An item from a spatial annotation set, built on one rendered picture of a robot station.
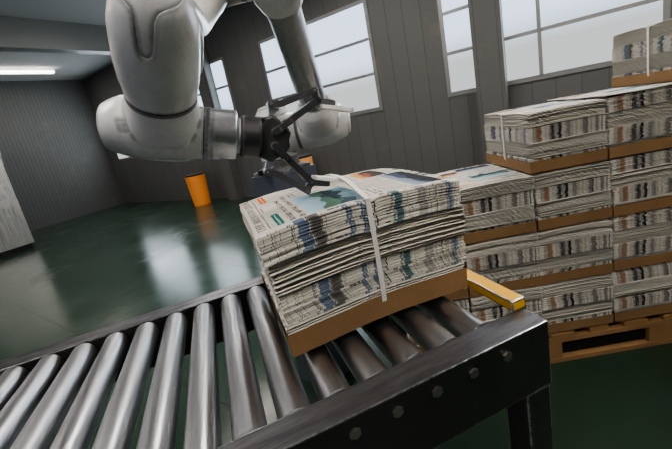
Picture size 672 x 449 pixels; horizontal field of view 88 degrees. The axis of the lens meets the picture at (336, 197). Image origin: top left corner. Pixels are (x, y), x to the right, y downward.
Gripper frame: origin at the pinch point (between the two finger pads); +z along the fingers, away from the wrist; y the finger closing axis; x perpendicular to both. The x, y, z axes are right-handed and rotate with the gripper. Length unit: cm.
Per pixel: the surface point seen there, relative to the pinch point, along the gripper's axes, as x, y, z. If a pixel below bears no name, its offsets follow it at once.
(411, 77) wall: -333, -96, 213
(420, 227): 13.4, 13.9, 11.1
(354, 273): 13.0, 22.1, -1.0
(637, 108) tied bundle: -18, -22, 119
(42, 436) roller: 6, 49, -49
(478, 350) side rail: 28.1, 29.4, 13.6
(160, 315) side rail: -22, 44, -35
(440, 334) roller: 21.8, 30.1, 11.5
